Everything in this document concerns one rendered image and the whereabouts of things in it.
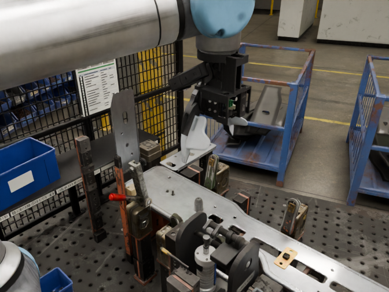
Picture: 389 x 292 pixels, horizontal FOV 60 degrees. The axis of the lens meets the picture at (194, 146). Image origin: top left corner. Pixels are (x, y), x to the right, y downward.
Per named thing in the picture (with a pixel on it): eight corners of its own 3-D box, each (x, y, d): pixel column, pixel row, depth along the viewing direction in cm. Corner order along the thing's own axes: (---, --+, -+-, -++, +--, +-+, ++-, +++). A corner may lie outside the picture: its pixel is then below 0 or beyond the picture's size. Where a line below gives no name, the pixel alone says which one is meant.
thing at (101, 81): (122, 105, 165) (115, 40, 150) (81, 120, 150) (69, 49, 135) (120, 104, 166) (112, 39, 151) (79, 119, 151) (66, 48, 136)
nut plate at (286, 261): (286, 247, 104) (287, 244, 103) (298, 253, 102) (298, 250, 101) (272, 263, 99) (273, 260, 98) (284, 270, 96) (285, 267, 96)
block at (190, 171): (206, 219, 159) (208, 169, 145) (191, 232, 152) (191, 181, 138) (191, 210, 165) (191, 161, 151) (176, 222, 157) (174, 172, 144)
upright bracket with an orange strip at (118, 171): (134, 262, 137) (121, 156, 112) (131, 264, 136) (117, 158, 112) (129, 258, 138) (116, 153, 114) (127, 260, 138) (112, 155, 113)
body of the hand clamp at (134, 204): (157, 275, 131) (151, 203, 114) (143, 286, 127) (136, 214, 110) (146, 267, 135) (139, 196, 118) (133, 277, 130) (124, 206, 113)
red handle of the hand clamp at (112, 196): (150, 198, 114) (115, 196, 101) (147, 204, 114) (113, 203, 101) (142, 193, 116) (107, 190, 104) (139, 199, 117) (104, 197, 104)
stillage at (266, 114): (235, 119, 422) (241, 42, 376) (301, 131, 394) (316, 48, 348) (198, 167, 326) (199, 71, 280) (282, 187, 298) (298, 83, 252)
